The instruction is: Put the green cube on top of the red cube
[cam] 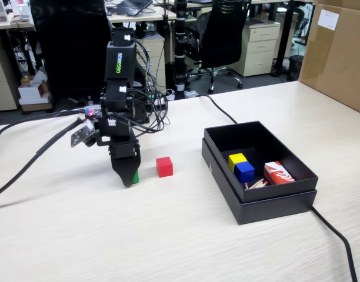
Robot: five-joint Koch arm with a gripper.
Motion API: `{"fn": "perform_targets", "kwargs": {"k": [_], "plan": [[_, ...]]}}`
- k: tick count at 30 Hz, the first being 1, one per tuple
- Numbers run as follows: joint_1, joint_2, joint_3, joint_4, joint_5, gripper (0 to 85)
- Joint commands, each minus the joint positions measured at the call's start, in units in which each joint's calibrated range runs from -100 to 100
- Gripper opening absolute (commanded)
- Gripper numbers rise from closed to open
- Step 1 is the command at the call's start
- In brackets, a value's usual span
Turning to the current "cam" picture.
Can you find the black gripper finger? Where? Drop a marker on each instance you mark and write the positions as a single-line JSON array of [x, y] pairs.
[[125, 170]]

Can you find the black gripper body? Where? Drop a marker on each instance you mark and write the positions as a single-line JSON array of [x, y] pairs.
[[118, 132]]

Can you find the green cube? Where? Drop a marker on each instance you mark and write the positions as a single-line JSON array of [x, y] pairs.
[[136, 177]]

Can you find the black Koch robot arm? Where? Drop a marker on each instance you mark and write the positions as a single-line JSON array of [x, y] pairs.
[[119, 64]]

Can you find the red cube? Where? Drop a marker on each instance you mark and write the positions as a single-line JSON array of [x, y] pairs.
[[164, 167]]

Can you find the yellow cube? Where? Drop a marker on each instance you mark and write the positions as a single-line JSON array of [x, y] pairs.
[[237, 160]]

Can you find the blue cube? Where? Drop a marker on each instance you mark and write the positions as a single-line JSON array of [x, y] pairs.
[[244, 173]]

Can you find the controller board with red LED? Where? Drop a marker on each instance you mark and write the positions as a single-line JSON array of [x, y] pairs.
[[93, 112]]

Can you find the white power strip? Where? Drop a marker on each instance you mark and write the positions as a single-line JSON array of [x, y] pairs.
[[191, 94]]

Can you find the stack of white boxes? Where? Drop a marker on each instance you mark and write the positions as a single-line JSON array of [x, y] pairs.
[[33, 92]]

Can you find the black solid-back office chair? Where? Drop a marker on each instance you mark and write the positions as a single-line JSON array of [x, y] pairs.
[[71, 44]]

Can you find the black pole stand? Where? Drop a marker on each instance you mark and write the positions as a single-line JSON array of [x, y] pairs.
[[180, 53]]

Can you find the dark laptop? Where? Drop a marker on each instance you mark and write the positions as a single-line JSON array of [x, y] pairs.
[[133, 7]]

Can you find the wooden match red tip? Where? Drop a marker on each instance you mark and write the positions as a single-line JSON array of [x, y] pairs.
[[258, 185], [256, 182]]

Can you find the black cardboard box tray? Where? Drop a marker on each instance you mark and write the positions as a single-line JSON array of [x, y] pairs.
[[256, 138]]

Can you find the black mesh office chair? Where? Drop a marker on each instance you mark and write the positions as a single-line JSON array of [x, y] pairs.
[[221, 35]]

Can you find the orange white matchbox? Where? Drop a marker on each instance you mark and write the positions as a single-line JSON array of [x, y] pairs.
[[278, 173]]

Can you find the black open box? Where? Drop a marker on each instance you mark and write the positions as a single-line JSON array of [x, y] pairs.
[[274, 207]]

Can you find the cream three-drawer cabinet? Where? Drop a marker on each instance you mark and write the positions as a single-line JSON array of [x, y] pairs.
[[260, 47]]

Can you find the black trash bin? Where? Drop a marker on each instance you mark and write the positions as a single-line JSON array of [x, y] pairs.
[[295, 68]]

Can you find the large brown cardboard box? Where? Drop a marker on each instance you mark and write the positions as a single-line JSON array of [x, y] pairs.
[[338, 53]]

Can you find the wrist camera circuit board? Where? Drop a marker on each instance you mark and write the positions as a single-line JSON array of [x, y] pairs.
[[81, 135]]

